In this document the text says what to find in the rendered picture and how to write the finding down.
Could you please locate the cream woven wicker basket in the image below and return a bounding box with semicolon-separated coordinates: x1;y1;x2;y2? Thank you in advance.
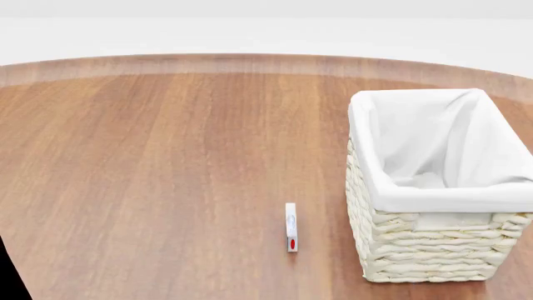
345;130;533;284

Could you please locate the white cloth basket liner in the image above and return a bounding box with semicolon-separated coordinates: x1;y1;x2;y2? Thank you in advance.
348;87;533;214

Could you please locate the small white tube red cap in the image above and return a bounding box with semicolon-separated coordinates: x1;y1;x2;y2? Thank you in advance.
285;202;300;253

